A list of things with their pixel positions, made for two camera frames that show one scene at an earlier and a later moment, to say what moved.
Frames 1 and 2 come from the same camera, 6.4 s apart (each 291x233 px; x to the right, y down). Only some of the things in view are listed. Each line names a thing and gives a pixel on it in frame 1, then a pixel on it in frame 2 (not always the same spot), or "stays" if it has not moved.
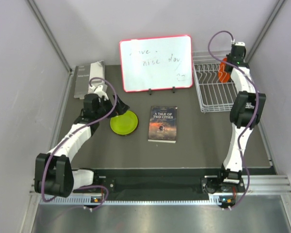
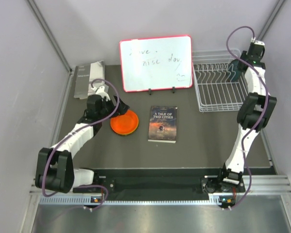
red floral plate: (124, 135) stays
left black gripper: (120, 108) stays
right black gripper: (228, 58) to (244, 55)
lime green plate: (124, 124) stays
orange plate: (224, 76) to (125, 124)
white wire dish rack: (213, 95) stays
